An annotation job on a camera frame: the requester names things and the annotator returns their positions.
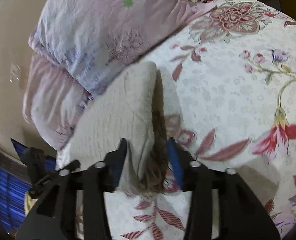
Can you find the upper pink printed pillow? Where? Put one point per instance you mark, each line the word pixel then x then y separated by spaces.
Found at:
pixel 94 40

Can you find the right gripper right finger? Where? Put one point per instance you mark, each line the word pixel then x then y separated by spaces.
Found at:
pixel 241 214

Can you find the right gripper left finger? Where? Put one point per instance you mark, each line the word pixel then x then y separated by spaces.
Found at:
pixel 53 216

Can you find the blue storage crate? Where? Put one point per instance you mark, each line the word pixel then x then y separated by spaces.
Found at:
pixel 14 183

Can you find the lower pink pillow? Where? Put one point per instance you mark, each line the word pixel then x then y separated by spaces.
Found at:
pixel 53 102

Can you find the floral white bedspread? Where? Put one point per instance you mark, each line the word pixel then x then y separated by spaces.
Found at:
pixel 229 98

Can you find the beige knitted sweater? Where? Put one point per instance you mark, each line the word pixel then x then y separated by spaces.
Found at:
pixel 131 108

